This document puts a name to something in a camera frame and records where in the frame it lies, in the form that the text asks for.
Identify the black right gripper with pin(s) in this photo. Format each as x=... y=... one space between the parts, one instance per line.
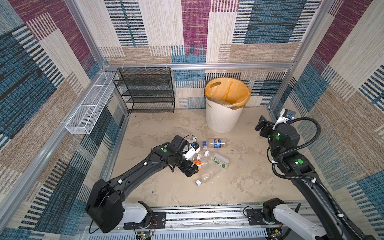
x=263 y=127

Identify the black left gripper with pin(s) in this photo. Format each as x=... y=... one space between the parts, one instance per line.
x=185 y=169

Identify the clear bottle orange label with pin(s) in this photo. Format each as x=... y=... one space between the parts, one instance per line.
x=202 y=164

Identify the clear bottle white cap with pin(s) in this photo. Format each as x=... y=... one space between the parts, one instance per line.
x=208 y=174

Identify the square clear bottle green label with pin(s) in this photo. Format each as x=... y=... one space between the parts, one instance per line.
x=218 y=159

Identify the clear bottle blue Pepsi label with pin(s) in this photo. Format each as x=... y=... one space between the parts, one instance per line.
x=215 y=143

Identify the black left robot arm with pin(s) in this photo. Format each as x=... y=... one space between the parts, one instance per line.
x=106 y=204

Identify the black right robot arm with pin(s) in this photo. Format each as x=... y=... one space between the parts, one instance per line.
x=289 y=164

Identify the orange bin liner bag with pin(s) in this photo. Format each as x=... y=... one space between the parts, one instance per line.
x=228 y=92

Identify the white plastic trash bin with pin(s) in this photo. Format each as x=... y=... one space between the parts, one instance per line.
x=221 y=119

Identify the clear unlabelled plastic bottle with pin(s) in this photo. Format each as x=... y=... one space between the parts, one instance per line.
x=186 y=134

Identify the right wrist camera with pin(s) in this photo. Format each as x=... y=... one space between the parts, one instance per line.
x=285 y=115

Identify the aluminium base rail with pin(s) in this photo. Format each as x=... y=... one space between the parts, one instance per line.
x=203 y=222

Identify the black wire mesh shelf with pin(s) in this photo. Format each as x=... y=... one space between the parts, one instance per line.
x=146 y=90

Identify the white wire mesh basket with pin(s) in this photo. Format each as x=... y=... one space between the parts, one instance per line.
x=87 y=114

